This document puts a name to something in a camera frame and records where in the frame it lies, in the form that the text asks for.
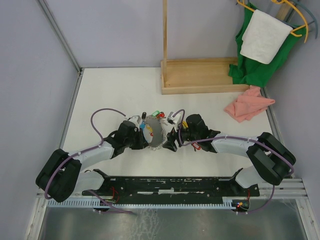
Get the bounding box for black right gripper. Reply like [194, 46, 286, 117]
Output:
[162, 120, 199, 153]

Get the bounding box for metal keyring organizer blue handle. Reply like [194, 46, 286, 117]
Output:
[140, 115, 166, 151]

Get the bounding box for key with red tag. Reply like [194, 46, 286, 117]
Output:
[191, 143, 202, 152]

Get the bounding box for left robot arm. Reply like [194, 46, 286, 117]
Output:
[35, 116, 148, 203]

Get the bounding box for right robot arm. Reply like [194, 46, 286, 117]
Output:
[161, 112, 296, 196]

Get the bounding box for key with yellow tag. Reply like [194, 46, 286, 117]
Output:
[182, 121, 188, 128]

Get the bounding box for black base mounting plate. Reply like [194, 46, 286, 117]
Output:
[95, 176, 260, 199]

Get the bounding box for pink cloth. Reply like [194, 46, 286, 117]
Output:
[224, 85, 276, 123]

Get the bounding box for green shirt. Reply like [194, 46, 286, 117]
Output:
[228, 8, 300, 88]

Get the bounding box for white towel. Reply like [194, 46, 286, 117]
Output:
[240, 9, 293, 65]

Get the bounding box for yellow clothes hanger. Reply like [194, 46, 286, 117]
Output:
[236, 0, 310, 44]

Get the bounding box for teal clothes hanger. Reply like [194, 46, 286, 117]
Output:
[287, 0, 319, 40]

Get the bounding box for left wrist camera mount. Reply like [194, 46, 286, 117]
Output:
[126, 115, 142, 128]

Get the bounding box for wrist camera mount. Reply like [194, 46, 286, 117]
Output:
[126, 115, 142, 128]
[166, 109, 185, 126]

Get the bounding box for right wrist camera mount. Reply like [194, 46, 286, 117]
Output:
[166, 109, 185, 126]

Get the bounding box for wooden rack frame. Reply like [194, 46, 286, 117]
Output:
[161, 0, 249, 95]

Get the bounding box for white cable duct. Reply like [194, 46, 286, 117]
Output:
[47, 197, 236, 210]

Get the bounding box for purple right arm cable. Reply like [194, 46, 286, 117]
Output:
[173, 109, 295, 215]

